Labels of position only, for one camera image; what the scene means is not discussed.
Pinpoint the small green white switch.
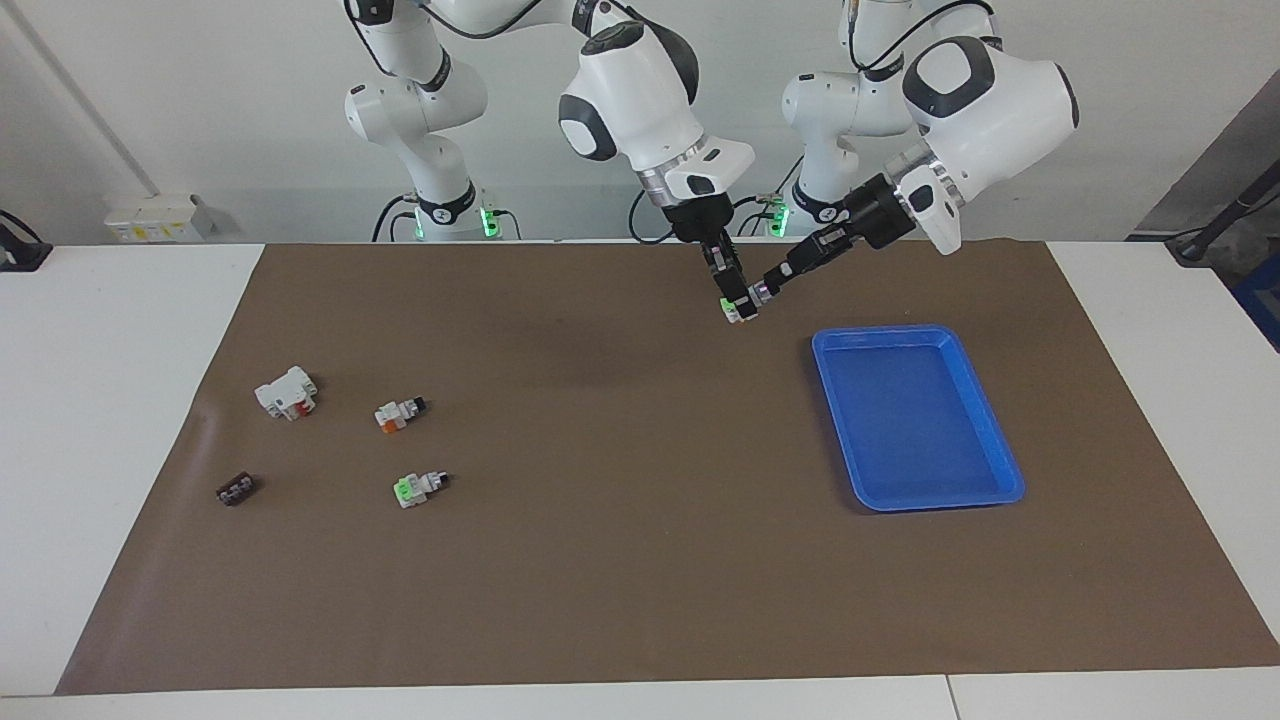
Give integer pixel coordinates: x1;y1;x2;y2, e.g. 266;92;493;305
721;283;777;325
393;470;451;510

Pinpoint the blue plastic tray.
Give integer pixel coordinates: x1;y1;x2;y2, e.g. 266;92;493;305
811;324;1027;513

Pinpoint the brown table mat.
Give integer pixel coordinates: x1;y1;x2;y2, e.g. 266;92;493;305
55;240;1280;696

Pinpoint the black stand pole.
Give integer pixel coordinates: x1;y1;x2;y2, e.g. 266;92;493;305
1165;160;1280;266

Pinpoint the blue crate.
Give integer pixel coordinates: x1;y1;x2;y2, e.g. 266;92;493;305
1232;275;1280;352

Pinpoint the white circuit breaker red lever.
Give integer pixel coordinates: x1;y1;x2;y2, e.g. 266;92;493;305
254;366;319;422

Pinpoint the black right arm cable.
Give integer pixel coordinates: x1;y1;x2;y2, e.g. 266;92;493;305
627;188;673;245

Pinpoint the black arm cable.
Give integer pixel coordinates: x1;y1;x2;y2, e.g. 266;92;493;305
848;0;1001;73
627;188;673;245

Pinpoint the black left base cable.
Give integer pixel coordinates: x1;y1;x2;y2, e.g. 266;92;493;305
735;150;807;239

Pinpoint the black base cable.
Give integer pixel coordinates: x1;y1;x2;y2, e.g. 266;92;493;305
735;150;807;239
371;193;417;243

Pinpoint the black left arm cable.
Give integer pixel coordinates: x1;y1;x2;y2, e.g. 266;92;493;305
848;0;1001;73

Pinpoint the black right base cable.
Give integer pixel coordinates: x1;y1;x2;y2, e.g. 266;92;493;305
371;193;417;243

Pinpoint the small orange white switch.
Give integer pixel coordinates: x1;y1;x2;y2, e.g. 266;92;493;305
374;396;429;434

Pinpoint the white wall socket box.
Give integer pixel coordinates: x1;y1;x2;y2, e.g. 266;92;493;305
104;195;212;244

